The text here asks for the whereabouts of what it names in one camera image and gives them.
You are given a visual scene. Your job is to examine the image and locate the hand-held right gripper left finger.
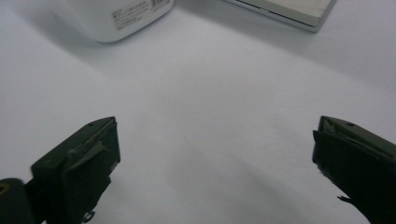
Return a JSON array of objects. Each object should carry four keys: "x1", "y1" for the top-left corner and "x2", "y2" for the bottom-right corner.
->
[{"x1": 25, "y1": 116, "x2": 121, "y2": 224}]

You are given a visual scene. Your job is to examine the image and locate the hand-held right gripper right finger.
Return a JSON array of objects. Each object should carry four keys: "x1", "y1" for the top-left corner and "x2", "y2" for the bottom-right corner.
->
[{"x1": 312, "y1": 115, "x2": 396, "y2": 224}]

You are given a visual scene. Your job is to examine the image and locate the white plastic container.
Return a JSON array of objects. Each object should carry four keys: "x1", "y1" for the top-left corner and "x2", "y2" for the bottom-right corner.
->
[{"x1": 51, "y1": 0, "x2": 176, "y2": 44}]

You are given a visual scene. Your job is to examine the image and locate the flat white box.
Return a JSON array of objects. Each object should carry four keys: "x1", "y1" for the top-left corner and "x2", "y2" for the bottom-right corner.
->
[{"x1": 221, "y1": 0, "x2": 339, "y2": 34}]

